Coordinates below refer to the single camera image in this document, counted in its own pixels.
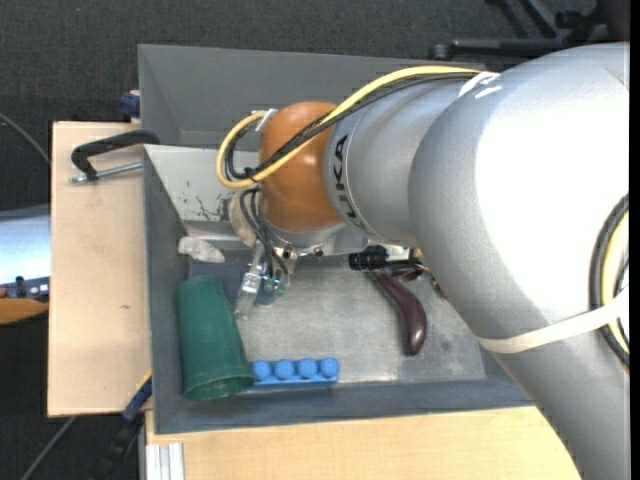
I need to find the grey metal bin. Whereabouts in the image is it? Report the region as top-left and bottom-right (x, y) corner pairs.
(137, 43), (539, 435)

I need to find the dark purple curved toy eggplant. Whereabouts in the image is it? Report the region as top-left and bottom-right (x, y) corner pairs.
(371, 269), (428, 357)

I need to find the dark green plastic cup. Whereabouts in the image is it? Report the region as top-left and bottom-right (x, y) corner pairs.
(174, 274), (257, 402)

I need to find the blue studded toy block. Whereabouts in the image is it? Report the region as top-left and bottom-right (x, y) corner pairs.
(243, 356), (341, 388)

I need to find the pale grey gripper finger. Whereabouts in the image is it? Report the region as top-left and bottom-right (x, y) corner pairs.
(234, 272), (261, 321)

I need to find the pale wood flat board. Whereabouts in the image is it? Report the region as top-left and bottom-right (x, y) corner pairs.
(46, 120), (154, 418)

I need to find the clear glass piece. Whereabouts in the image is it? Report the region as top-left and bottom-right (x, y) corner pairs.
(177, 234), (227, 264)

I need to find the black cylinder on white bracket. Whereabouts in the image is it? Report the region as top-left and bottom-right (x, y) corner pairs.
(348, 245), (427, 282)

